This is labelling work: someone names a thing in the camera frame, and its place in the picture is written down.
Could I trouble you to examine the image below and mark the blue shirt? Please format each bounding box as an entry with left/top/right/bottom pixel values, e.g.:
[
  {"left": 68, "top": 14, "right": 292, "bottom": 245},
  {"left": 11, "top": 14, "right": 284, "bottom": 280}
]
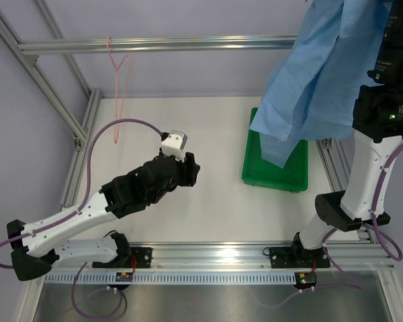
[{"left": 250, "top": 1, "right": 392, "bottom": 168}]

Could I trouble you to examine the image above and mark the pink wire hanger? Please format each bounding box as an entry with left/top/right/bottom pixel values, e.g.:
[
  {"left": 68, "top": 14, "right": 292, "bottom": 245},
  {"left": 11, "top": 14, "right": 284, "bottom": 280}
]
[{"left": 106, "top": 36, "right": 135, "bottom": 144}]

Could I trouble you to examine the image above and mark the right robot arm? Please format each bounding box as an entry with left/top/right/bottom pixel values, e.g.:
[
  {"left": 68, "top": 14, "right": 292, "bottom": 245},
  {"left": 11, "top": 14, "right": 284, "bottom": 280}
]
[{"left": 290, "top": 1, "right": 403, "bottom": 266}]

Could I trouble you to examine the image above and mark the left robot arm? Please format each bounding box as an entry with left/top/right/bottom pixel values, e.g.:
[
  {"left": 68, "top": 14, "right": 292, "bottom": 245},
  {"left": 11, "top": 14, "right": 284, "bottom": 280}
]
[{"left": 7, "top": 152, "right": 200, "bottom": 281}]

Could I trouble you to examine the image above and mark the green plastic tray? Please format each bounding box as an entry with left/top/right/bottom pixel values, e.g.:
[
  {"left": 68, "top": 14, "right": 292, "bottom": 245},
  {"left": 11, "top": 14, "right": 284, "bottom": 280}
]
[{"left": 240, "top": 107, "right": 310, "bottom": 193}]

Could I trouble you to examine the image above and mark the aluminium top crossbar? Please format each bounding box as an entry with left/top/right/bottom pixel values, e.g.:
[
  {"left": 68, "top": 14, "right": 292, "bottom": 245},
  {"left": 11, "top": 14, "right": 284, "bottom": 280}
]
[{"left": 17, "top": 35, "right": 296, "bottom": 56}]

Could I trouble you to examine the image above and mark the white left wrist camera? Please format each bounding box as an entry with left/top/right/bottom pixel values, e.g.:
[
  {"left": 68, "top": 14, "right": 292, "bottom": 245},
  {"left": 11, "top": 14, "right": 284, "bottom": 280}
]
[{"left": 160, "top": 130, "right": 187, "bottom": 162}]

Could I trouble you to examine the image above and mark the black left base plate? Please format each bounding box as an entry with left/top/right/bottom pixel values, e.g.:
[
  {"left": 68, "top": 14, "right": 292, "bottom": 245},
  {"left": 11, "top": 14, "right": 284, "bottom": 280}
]
[{"left": 91, "top": 247, "right": 152, "bottom": 269}]

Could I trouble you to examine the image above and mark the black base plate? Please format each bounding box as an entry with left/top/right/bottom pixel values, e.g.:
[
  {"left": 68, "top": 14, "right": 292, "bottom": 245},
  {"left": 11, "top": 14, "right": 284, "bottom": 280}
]
[
  {"left": 263, "top": 246, "right": 330, "bottom": 269},
  {"left": 91, "top": 247, "right": 152, "bottom": 269}
]

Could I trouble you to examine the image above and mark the aluminium left frame post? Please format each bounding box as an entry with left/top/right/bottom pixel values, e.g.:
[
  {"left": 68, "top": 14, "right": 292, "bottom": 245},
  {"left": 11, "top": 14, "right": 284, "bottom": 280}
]
[{"left": 0, "top": 9, "right": 102, "bottom": 208}]

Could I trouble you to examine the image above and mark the aluminium frame post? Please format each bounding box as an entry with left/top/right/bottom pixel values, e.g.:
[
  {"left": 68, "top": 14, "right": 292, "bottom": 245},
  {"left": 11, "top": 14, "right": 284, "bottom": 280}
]
[
  {"left": 316, "top": 138, "right": 351, "bottom": 192},
  {"left": 0, "top": 9, "right": 102, "bottom": 208}
]

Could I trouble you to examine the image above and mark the white slotted cable duct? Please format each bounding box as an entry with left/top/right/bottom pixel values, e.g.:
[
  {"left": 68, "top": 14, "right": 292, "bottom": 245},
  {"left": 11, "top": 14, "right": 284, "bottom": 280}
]
[{"left": 45, "top": 270, "right": 296, "bottom": 285}]

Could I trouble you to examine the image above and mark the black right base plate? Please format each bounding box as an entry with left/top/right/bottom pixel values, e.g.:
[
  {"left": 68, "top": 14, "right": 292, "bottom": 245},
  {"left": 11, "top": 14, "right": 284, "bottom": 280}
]
[{"left": 263, "top": 246, "right": 330, "bottom": 269}]

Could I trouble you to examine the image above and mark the aluminium right frame post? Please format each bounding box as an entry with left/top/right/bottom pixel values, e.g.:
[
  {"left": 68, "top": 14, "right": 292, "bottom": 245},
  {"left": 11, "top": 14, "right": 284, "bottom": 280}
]
[{"left": 316, "top": 138, "right": 351, "bottom": 192}]

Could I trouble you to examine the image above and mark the aluminium front rail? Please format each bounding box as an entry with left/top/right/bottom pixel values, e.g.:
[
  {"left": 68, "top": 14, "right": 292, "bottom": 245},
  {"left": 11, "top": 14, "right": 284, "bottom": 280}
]
[{"left": 131, "top": 241, "right": 394, "bottom": 272}]

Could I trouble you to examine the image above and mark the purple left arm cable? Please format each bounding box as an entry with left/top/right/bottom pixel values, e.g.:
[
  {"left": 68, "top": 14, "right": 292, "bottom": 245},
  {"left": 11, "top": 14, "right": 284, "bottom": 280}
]
[{"left": 0, "top": 119, "right": 165, "bottom": 268}]

